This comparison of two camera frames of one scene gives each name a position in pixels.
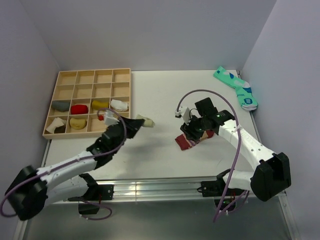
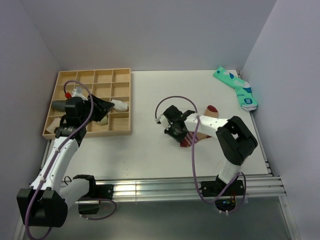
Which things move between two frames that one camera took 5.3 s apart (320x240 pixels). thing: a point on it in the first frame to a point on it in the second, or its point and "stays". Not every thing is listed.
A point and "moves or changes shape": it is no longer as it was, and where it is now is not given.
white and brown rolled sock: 58,126 stays
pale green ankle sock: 148,122 to 104,120
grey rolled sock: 61,106 stays
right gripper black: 191,134 to 178,138
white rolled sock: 119,105 stays
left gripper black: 133,125 to 102,107
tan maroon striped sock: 185,143 moves or changes shape
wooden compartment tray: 80,95 stays
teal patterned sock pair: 243,89 stays
